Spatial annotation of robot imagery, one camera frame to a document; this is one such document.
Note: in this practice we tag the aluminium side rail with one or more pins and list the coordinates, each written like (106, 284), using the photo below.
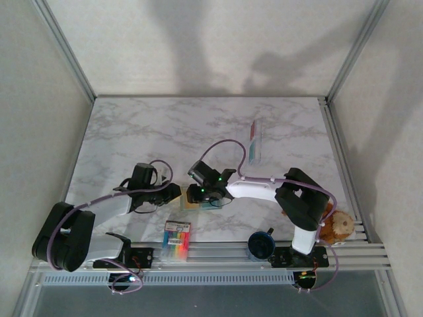
(331, 132)

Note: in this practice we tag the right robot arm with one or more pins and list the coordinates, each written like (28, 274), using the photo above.
(300, 204)

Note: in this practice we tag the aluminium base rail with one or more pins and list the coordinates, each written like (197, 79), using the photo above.
(224, 256)

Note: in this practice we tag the highlighter marker pack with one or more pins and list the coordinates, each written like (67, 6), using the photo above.
(175, 237)

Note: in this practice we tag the dark blue mug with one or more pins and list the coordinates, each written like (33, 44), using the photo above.
(261, 246)

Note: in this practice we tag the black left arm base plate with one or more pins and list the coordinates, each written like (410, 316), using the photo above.
(145, 257)

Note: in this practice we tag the brown plush toy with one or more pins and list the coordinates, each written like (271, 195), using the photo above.
(342, 226)

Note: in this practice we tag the aluminium frame post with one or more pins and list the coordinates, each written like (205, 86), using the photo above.
(67, 53)
(356, 49)

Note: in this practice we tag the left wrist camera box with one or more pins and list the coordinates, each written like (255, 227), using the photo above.
(143, 173)

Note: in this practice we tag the red credit card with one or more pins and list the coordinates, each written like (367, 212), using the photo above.
(253, 130)

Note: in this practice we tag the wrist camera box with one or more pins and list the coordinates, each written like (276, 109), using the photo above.
(201, 171)
(143, 173)

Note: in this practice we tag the clear acrylic card stand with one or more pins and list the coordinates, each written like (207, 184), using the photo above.
(261, 142)

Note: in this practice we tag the teal VIP credit card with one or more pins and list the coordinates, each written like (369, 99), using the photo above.
(254, 152)

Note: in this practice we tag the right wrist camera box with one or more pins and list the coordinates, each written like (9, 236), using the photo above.
(201, 171)

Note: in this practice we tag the gold credit card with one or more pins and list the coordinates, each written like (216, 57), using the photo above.
(191, 206)

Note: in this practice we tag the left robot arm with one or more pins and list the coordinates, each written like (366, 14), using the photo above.
(62, 237)

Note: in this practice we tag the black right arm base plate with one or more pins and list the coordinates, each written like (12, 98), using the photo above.
(281, 257)

